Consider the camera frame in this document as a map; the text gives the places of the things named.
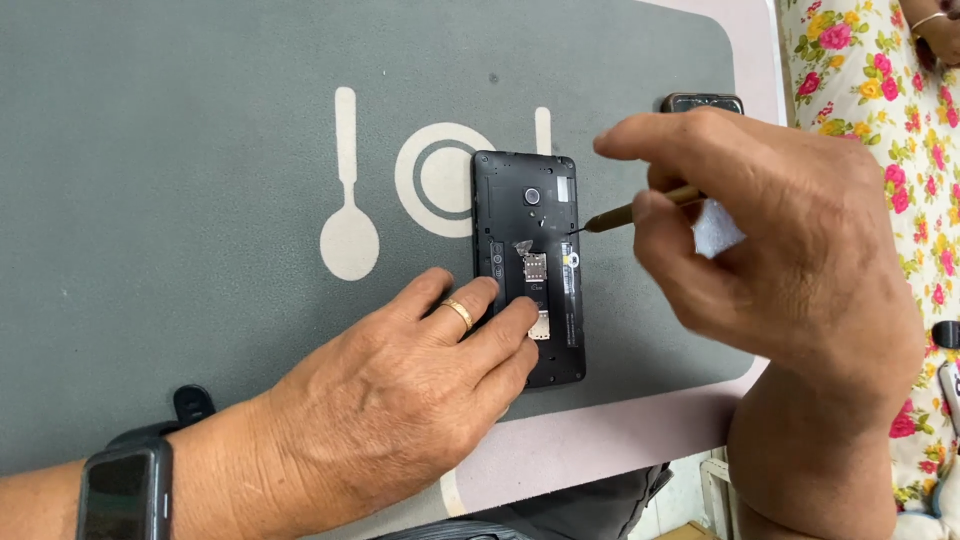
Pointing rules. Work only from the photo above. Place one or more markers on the thin metal bangle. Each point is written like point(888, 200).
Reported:
point(928, 20)

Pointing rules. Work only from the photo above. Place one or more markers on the person's dark trousers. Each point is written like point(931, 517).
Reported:
point(570, 506)

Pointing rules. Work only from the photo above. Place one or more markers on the grey placemat with cutlery print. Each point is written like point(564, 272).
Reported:
point(187, 187)

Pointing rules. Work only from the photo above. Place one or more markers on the black smartphone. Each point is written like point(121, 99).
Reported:
point(525, 217)

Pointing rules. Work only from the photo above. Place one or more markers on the person's left hand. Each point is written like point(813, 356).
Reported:
point(390, 397)

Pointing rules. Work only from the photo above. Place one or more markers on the black plastic object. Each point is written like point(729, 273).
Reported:
point(948, 334)

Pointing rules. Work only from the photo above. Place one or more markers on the white furniture frame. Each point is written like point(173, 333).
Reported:
point(716, 495)

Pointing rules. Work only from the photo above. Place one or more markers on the person's right hand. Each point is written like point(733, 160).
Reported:
point(795, 240)

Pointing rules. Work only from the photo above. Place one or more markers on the floral patterned cloth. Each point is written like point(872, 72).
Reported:
point(862, 82)

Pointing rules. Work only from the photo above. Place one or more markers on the black smartwatch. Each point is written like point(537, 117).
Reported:
point(124, 484)

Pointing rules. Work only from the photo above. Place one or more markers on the dark smartphone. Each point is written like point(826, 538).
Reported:
point(701, 102)

